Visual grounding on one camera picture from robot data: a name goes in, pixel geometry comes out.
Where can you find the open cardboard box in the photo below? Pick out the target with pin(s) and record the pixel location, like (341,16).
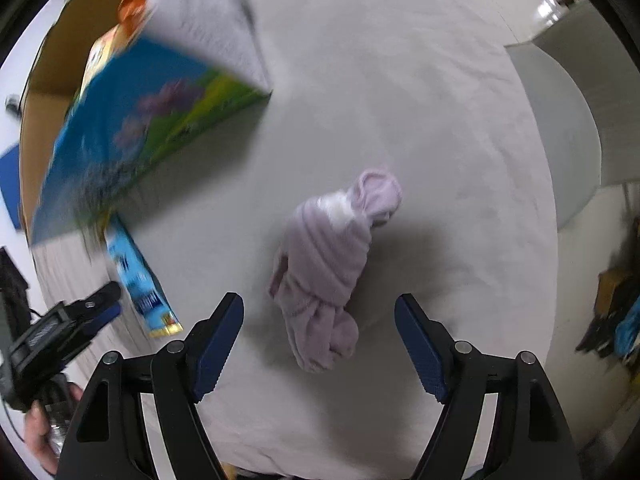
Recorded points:
(192,63)

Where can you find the person left hand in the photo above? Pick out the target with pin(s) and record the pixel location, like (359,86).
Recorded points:
(36,437)

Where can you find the blue snack packet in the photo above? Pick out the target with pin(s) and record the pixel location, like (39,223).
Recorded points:
(145,292)

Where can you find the yellow tissue pack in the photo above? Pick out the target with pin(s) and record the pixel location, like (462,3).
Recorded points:
(101,52)

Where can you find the orange snack bag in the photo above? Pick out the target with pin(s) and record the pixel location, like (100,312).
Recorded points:
(131,15)

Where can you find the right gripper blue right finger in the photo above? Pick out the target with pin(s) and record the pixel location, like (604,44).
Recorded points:
(426,342)

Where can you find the lilac rolled cloth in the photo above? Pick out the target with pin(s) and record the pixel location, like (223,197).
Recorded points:
(323,252)

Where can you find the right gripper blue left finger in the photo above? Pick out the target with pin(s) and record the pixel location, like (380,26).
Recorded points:
(212,341)

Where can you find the blue foam mat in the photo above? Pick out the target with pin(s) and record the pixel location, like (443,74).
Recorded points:
(10,185)

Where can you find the grey office chair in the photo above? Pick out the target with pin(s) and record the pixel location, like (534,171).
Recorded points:
(583,88)

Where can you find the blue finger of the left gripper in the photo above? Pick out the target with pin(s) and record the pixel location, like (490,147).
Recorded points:
(100,319)
(105,297)

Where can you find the blue bag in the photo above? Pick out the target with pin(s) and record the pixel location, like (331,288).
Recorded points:
(627,332)

